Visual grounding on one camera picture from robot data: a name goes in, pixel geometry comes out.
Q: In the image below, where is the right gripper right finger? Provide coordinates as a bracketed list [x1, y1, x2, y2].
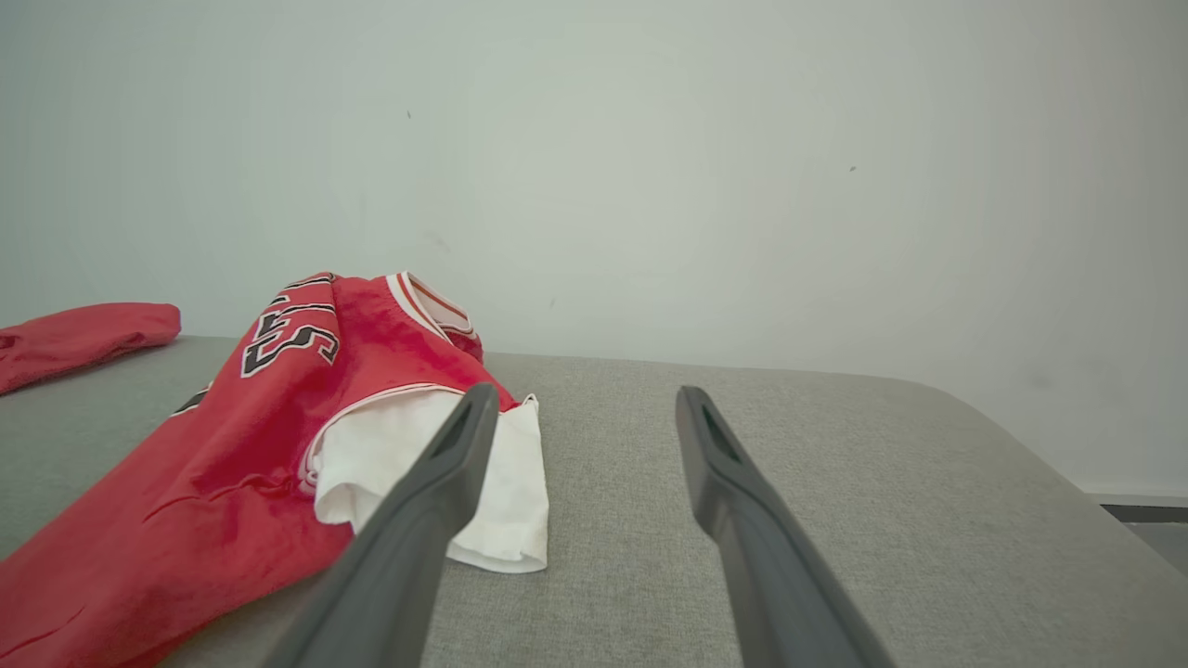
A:
[675, 386, 897, 668]

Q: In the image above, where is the red and white jersey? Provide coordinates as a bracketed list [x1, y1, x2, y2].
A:
[0, 271, 550, 668]

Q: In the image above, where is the plain red garment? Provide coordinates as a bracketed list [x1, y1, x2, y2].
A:
[0, 302, 183, 396]

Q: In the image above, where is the dark baseboard strip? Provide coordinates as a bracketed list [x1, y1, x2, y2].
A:
[1100, 504, 1188, 526]

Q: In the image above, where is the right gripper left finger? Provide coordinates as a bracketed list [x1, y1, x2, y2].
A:
[263, 382, 501, 668]

